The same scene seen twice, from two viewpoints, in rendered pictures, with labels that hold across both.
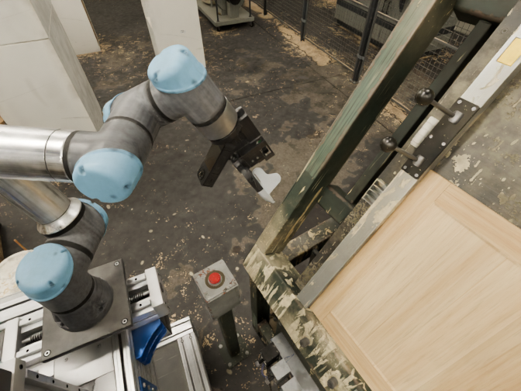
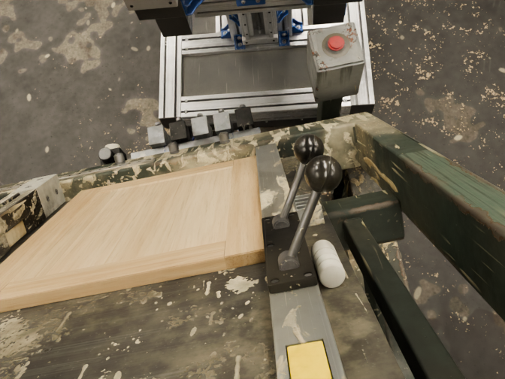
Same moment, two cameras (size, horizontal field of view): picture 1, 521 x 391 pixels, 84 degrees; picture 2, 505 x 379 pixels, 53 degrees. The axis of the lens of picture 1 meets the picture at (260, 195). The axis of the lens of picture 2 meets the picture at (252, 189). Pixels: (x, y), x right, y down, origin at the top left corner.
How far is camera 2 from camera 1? 81 cm
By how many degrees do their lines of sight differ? 54
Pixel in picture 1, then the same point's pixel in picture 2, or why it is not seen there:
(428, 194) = (240, 239)
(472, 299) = (113, 237)
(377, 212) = (274, 194)
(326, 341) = (207, 153)
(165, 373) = not seen: hidden behind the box
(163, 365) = not seen: hidden behind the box
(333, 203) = (361, 201)
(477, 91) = (300, 302)
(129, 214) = not seen: outside the picture
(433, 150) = (274, 236)
